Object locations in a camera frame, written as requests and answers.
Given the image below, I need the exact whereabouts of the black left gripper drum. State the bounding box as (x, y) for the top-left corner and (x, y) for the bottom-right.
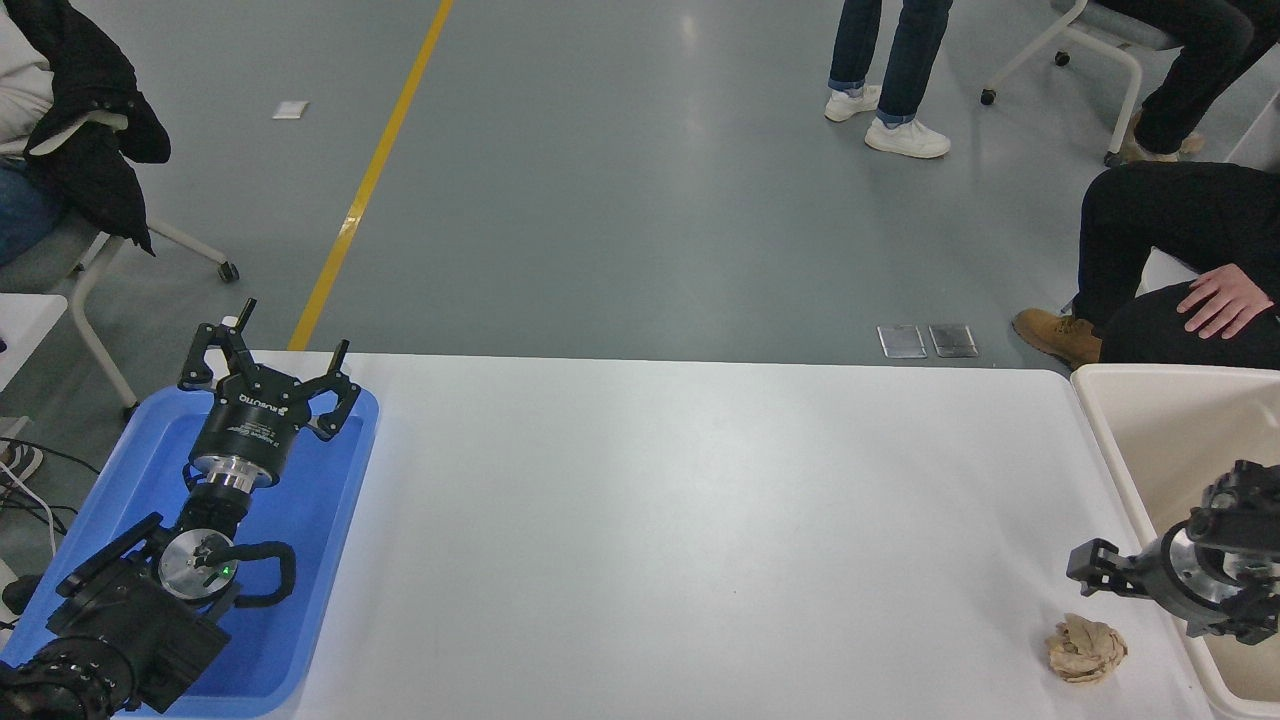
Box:
(190, 368), (324, 479)

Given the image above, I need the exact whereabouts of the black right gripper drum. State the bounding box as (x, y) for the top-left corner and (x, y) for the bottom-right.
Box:
(1128, 528), (1193, 614)

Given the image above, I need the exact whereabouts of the tan paper ball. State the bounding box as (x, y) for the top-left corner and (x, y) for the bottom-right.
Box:
(1046, 614), (1128, 685)

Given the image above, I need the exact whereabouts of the person's hand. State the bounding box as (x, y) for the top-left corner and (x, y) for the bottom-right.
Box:
(1178, 265), (1276, 341)

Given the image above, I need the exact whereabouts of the blue plastic tray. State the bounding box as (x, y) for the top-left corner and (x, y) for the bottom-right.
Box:
(0, 383), (380, 719)

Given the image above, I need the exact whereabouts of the large pale bin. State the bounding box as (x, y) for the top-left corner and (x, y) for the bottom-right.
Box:
(1070, 363), (1280, 720)

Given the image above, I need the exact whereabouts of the white-framed wheeled chair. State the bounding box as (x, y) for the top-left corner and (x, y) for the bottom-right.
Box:
(0, 215), (241, 416)
(980, 0), (1181, 166)

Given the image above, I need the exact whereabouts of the small white table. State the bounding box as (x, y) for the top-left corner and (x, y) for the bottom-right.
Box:
(0, 293), (69, 391)

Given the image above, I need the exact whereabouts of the person's shoe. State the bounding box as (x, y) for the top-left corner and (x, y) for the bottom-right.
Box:
(0, 443), (44, 487)

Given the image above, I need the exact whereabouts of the person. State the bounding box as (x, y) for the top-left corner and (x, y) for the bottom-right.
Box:
(1115, 0), (1280, 166)
(0, 0), (171, 269)
(1013, 162), (1280, 368)
(825, 0), (953, 159)

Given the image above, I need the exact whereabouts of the white seat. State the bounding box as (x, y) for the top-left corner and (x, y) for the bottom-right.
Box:
(1137, 248), (1201, 297)

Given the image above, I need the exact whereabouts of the black cable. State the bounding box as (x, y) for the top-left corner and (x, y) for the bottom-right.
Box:
(0, 436), (103, 536)

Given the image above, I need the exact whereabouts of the white cable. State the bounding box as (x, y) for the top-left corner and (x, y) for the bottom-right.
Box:
(0, 462), (58, 559)

